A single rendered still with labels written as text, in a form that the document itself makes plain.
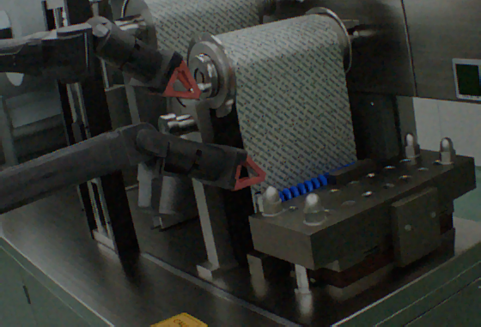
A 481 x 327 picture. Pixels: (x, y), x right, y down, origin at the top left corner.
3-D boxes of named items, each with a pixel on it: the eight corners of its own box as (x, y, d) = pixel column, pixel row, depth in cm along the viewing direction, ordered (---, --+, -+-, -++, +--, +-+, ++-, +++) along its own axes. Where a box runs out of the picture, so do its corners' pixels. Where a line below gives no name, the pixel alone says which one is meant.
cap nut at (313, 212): (298, 223, 119) (294, 196, 118) (317, 215, 121) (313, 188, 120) (313, 227, 116) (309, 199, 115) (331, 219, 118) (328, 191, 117)
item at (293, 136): (255, 213, 133) (235, 105, 128) (356, 172, 145) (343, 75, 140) (256, 213, 132) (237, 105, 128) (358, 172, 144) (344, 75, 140)
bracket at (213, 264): (195, 271, 141) (161, 108, 134) (224, 260, 145) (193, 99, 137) (210, 278, 137) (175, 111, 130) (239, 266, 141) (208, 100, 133)
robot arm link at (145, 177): (141, 125, 114) (112, 132, 120) (130, 203, 111) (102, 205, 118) (206, 144, 121) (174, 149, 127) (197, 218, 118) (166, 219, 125)
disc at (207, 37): (191, 108, 140) (181, 28, 135) (193, 108, 140) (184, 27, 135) (239, 125, 128) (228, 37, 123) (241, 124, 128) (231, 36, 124)
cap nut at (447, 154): (435, 162, 135) (432, 138, 134) (447, 157, 137) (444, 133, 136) (448, 165, 132) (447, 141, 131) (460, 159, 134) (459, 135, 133)
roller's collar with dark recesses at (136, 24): (109, 51, 151) (104, 21, 150) (136, 45, 154) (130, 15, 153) (123, 51, 146) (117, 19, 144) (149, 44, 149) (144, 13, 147)
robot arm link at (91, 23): (62, 86, 117) (58, 33, 113) (48, 68, 126) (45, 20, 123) (133, 72, 121) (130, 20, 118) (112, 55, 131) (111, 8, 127)
